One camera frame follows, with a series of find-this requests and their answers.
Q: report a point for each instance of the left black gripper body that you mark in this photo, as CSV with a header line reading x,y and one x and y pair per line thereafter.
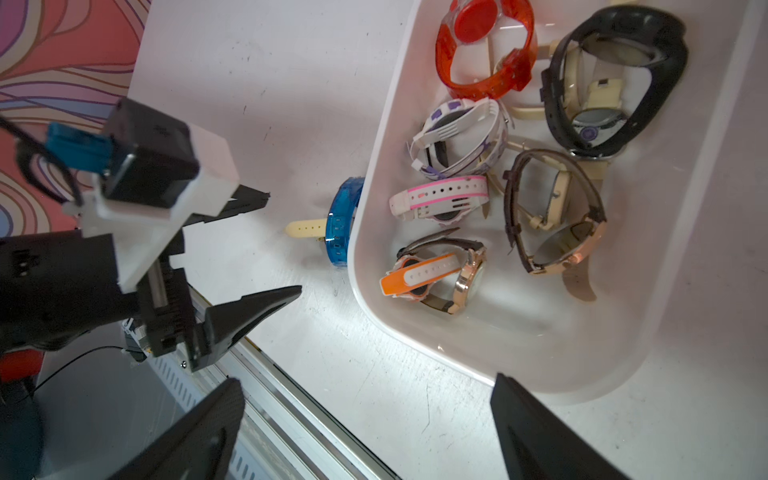
x,y
166,316

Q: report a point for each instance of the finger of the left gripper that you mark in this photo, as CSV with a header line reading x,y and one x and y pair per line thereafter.
x,y
244,200
224,325

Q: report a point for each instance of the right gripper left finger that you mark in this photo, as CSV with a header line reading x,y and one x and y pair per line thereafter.
x,y
198,446

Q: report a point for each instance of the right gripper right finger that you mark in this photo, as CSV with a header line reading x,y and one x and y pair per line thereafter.
x,y
536,444

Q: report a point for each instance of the dark brown leather watch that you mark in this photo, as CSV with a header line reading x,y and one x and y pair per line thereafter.
x,y
567,249

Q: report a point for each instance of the brown strap watch front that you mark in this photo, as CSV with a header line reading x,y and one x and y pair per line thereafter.
x,y
452,294

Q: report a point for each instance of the white pink kids watch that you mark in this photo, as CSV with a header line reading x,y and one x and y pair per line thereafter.
x,y
444,201

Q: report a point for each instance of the white orange kids watch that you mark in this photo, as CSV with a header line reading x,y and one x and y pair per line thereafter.
x,y
412,277

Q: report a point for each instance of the white purple kids watch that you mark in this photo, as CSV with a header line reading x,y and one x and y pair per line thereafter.
x,y
460,137

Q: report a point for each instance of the beige strap watch long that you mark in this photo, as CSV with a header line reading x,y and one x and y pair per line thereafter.
x,y
576,208

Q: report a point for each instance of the black band watch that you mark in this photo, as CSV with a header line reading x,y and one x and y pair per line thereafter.
x,y
583,85

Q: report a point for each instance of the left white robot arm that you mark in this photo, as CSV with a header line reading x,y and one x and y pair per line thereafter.
x,y
58,286

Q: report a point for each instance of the beige strap blue watch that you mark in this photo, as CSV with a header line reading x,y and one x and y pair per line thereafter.
x,y
315,228

